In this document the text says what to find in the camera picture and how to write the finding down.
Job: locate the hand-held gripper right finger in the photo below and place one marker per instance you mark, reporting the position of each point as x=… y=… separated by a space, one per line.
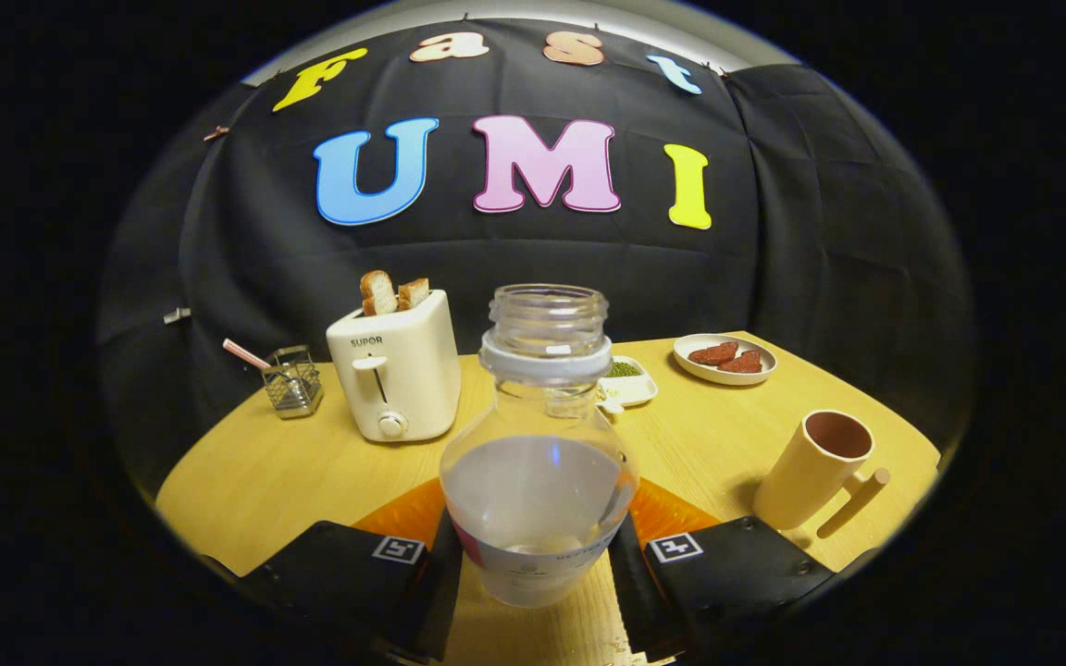
x=737 y=578

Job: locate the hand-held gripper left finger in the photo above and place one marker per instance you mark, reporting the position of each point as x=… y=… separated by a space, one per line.
x=329 y=573

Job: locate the cream cup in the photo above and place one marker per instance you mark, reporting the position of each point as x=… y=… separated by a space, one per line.
x=797 y=476

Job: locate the clear juice bottle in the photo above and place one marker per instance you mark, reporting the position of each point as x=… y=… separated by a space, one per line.
x=538 y=499

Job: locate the wooden table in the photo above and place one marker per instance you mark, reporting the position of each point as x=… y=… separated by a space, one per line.
x=246 y=481

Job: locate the cream toaster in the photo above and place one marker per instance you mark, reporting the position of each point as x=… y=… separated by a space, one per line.
x=403 y=379

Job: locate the white round plate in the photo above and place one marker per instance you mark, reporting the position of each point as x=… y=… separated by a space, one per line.
x=695 y=368

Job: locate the red heart-shaped cookie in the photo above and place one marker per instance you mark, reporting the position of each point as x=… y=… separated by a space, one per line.
x=742 y=363
x=712 y=353

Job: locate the small white divided dish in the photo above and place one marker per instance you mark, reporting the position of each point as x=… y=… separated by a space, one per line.
x=633 y=387

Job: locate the pink striped straw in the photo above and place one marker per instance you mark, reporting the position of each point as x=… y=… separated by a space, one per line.
x=244 y=352

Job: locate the toasted bread slice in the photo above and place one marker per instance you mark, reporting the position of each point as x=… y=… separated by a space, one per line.
x=378 y=292
x=414 y=293

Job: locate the white clip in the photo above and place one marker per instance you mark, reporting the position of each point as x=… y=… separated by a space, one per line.
x=176 y=315

